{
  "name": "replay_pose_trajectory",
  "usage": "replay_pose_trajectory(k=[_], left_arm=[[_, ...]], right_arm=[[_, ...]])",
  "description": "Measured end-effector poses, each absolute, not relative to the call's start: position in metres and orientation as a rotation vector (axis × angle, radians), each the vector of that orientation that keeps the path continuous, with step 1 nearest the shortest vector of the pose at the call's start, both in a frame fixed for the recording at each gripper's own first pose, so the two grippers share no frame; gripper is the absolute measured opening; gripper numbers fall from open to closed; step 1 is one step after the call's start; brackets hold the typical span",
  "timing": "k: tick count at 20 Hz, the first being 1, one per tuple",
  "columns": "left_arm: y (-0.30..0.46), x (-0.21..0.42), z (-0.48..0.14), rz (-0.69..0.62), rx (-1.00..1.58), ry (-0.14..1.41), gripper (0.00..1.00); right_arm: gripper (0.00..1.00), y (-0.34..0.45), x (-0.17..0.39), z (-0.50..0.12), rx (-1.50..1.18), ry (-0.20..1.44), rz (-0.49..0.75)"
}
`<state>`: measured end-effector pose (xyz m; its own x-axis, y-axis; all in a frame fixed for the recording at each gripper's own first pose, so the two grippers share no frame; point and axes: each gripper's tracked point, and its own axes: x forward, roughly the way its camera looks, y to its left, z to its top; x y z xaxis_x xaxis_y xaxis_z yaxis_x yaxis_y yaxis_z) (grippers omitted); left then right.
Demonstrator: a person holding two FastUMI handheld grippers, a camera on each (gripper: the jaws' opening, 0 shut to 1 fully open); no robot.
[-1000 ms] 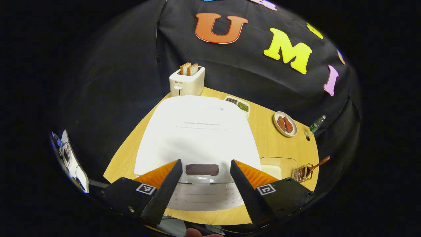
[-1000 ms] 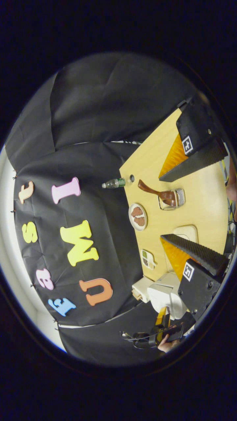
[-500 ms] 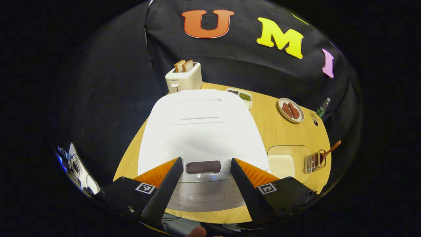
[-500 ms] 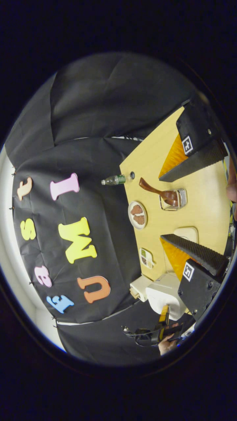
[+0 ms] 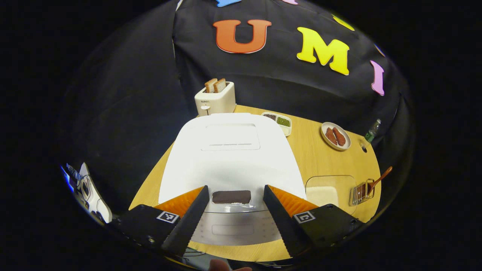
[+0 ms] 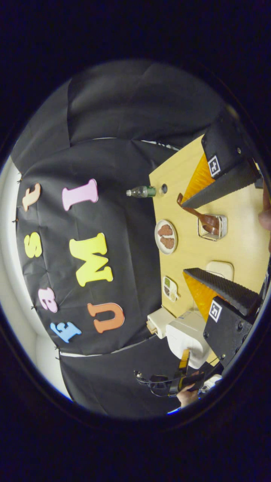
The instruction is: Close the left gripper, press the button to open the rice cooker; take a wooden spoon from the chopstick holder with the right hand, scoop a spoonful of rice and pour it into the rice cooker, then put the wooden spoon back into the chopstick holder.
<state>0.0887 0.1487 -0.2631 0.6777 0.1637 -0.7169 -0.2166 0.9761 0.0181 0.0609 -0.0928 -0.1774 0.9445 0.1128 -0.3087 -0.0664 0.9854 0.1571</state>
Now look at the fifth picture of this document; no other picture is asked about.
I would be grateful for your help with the brown meat piece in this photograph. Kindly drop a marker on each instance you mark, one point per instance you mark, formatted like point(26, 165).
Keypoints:
point(331, 136)
point(339, 136)

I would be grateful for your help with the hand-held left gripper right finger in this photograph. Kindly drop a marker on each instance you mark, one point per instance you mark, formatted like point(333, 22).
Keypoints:
point(284, 222)

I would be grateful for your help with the round white plate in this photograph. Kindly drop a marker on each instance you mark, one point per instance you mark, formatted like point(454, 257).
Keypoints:
point(348, 145)

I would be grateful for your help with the brown wooden spoon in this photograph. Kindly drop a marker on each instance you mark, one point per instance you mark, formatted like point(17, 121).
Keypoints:
point(378, 180)

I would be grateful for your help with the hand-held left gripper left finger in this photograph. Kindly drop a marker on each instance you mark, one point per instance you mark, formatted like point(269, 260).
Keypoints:
point(190, 222)

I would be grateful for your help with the toast slice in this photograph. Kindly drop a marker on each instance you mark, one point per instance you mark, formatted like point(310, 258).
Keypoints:
point(220, 86)
point(210, 86)

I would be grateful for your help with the white and black device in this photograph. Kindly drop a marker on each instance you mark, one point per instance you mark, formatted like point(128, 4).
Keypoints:
point(94, 195)

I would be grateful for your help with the clear plastic water bottle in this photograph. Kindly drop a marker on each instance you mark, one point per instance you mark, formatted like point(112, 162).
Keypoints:
point(372, 131)

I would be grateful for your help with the white divided grain dish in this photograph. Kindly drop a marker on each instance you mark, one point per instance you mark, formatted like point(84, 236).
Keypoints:
point(282, 122)

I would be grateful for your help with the white toaster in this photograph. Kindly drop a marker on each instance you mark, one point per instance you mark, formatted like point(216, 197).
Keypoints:
point(216, 101)

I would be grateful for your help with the white rice cooker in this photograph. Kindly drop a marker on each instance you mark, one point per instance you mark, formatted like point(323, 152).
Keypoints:
point(233, 162)

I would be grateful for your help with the clear box of rice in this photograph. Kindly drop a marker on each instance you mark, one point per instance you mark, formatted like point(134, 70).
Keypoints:
point(327, 192)

